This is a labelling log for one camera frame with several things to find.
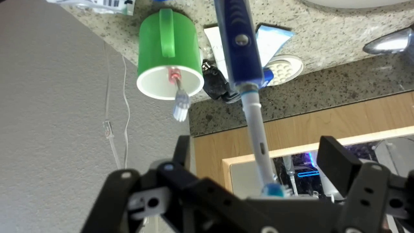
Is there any small white tube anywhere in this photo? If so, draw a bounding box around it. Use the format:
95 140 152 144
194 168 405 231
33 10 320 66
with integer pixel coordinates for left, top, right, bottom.
203 23 229 83

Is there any blue white electric toothbrush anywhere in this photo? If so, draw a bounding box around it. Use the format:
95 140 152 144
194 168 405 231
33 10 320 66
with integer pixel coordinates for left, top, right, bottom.
214 0 287 199

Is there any chrome faucet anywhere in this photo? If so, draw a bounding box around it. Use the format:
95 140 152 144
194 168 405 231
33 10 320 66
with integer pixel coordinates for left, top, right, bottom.
362 25 414 56

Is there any black charger with cable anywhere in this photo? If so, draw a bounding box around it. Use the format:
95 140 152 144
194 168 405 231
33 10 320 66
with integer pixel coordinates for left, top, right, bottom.
201 58 241 104

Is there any pink white manual toothbrush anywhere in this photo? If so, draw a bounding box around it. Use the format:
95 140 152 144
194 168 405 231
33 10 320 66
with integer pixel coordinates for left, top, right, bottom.
167 67 192 123

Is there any wood framed mirror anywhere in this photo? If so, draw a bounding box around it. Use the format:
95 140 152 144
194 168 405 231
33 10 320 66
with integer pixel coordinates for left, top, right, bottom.
192 89 414 233

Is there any white power cable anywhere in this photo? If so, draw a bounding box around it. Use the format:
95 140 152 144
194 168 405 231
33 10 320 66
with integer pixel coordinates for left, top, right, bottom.
122 56 132 171

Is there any long white toothpaste box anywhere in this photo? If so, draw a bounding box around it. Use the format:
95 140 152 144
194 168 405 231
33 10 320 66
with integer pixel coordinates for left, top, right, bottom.
44 0 137 17

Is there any white round dish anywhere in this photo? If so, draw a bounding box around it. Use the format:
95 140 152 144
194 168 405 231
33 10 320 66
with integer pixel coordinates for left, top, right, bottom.
263 54 305 88

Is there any green mug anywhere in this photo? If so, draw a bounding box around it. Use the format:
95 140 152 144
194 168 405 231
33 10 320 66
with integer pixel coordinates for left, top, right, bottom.
135 7 206 102

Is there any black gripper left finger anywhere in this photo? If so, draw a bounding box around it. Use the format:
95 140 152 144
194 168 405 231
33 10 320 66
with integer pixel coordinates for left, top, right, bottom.
79 135 243 233

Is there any white sink basin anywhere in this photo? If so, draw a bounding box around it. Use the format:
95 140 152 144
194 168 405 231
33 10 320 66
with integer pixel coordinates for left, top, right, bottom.
302 0 414 10

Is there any small blue container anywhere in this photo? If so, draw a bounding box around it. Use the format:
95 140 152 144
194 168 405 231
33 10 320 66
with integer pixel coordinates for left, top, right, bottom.
259 66 276 87

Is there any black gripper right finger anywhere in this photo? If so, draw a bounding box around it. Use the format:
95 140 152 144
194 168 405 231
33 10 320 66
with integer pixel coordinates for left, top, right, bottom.
317 135 414 233

